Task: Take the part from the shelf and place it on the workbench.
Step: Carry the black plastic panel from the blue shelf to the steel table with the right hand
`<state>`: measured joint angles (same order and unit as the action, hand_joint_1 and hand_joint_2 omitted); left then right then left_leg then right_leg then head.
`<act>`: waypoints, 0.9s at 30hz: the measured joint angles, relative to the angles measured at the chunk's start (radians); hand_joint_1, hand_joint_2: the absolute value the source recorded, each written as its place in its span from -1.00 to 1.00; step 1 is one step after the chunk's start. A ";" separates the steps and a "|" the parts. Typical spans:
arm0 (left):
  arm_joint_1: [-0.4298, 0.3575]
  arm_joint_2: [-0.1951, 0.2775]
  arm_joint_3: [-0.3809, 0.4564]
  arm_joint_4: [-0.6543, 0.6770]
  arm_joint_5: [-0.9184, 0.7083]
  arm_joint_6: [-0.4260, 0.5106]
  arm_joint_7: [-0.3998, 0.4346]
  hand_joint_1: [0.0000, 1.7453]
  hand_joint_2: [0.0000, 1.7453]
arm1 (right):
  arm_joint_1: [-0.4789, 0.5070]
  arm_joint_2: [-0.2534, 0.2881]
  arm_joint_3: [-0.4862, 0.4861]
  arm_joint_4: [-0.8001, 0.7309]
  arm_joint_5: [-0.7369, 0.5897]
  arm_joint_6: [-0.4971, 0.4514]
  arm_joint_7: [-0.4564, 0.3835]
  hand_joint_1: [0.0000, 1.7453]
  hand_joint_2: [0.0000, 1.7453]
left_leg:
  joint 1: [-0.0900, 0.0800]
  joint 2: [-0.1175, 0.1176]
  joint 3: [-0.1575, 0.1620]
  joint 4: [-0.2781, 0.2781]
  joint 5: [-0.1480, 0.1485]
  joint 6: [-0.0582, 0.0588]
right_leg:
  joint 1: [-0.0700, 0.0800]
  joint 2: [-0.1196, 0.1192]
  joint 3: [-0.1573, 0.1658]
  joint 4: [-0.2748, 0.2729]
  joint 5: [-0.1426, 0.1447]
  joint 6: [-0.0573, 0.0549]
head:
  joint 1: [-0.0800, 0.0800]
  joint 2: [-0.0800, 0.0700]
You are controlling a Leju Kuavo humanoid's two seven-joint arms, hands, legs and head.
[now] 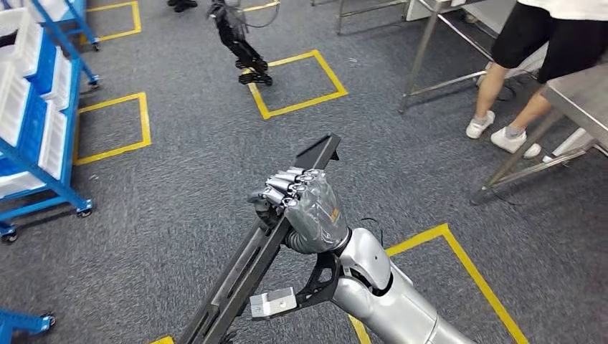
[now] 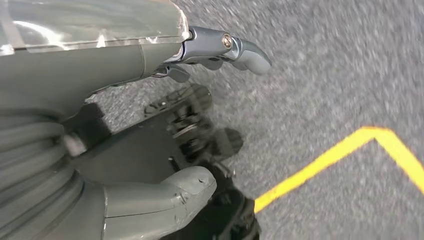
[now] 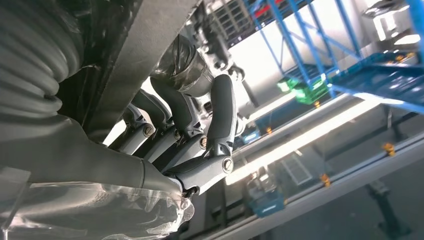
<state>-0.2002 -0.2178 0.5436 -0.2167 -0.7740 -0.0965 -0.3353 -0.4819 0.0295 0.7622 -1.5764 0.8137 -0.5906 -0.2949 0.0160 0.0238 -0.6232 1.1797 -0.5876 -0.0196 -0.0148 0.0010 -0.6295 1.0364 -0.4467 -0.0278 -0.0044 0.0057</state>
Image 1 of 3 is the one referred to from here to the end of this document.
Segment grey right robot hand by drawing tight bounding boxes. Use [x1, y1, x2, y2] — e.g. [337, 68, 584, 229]
[247, 167, 351, 241]

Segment black plastic plate part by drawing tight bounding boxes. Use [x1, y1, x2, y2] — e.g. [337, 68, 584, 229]
[176, 133, 342, 344]

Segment steel workbench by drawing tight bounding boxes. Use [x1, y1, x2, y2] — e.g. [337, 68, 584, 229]
[470, 62, 608, 206]

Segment black humanoid robot legs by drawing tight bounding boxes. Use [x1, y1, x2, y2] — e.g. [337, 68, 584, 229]
[207, 0, 274, 87]

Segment yellow floor tape square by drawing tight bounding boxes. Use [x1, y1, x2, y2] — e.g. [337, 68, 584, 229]
[72, 92, 152, 166]

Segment person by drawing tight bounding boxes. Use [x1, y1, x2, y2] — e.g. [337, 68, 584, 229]
[167, 0, 198, 14]
[465, 0, 608, 160]

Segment white box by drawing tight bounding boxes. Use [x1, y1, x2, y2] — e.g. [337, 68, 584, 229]
[543, 128, 596, 165]

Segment blue wheeled rack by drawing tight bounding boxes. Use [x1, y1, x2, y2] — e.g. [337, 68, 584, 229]
[26, 0, 102, 52]
[0, 308, 57, 344]
[0, 0, 100, 244]

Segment white plastic crate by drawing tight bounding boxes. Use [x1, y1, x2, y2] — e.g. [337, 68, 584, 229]
[40, 46, 72, 111]
[37, 102, 68, 181]
[0, 6, 44, 78]
[0, 62, 32, 148]
[0, 170, 49, 199]

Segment blue plastic crate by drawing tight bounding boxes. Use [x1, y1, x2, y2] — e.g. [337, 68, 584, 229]
[11, 44, 55, 165]

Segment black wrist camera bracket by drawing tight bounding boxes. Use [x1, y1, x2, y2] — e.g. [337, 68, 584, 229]
[293, 252, 343, 312]

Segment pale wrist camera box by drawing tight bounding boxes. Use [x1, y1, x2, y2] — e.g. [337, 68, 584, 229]
[250, 287, 298, 319]

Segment steel table frame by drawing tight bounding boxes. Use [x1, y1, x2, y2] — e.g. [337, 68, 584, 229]
[310, 0, 409, 35]
[399, 0, 518, 114]

